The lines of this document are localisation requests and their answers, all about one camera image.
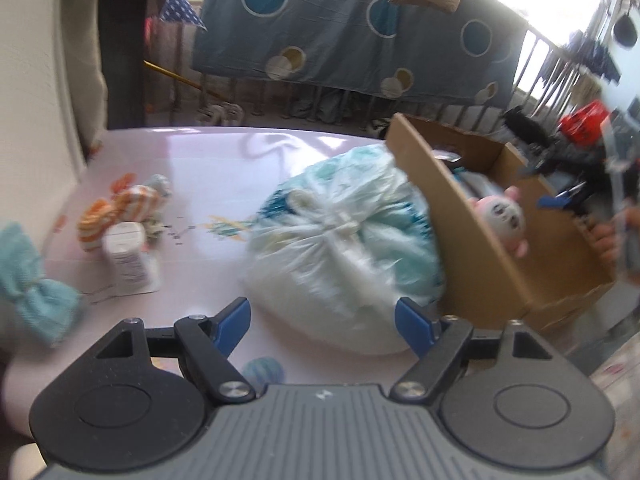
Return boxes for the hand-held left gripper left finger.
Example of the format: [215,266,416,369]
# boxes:
[95,296,253,406]

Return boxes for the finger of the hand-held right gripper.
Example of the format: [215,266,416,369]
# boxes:
[537,182,591,213]

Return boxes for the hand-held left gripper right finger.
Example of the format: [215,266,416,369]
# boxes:
[390,297,553,406]

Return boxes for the pink plush toy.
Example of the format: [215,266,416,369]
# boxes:
[467,185,531,258]

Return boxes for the cardboard box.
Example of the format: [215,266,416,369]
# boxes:
[385,112,618,333]

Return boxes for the white plastic bag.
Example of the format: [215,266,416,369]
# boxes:
[245,144,448,356]

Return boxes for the orange striped knit toy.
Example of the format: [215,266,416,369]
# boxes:
[76,174,161,252]

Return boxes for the person's right hand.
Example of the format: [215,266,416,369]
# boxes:
[592,207,640,266]

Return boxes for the red plastic bag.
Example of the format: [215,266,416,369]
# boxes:
[557,100,611,148]

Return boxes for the blue striped ball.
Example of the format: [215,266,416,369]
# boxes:
[242,356,286,386]

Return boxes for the dark hanging clothes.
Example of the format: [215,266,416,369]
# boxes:
[565,30,621,81]

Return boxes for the white bottle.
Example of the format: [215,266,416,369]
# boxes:
[102,222,161,293]

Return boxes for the pale blue knit toy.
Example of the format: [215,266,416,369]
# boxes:
[149,174,173,202]

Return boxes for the yellow stick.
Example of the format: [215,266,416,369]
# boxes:
[144,60,231,103]

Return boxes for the blue bedsheet with circles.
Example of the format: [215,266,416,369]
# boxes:
[192,0,528,108]

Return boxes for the dark grey panel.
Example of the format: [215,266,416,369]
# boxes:
[97,0,151,128]

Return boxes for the beige fabric cover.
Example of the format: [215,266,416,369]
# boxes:
[70,0,108,156]

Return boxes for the blue cloth with white stars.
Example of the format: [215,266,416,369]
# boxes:
[160,0,208,31]

